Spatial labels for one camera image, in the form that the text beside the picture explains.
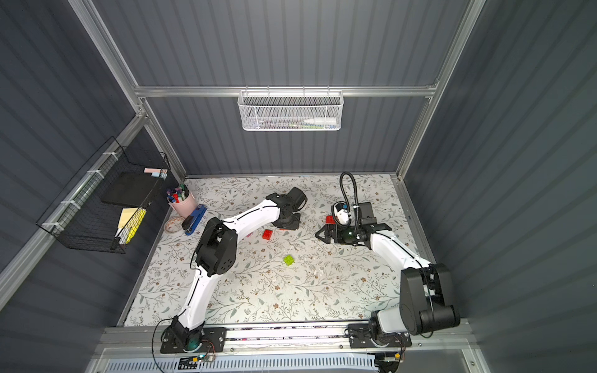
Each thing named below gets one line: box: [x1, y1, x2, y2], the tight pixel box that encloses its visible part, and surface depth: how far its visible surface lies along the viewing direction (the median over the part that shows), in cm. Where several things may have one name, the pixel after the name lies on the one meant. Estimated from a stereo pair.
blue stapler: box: [181, 203, 208, 236], surface depth 104 cm
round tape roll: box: [164, 216, 186, 233], surface depth 104 cm
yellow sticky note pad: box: [115, 206, 147, 245], surface depth 70 cm
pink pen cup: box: [166, 191, 196, 219], surface depth 100 cm
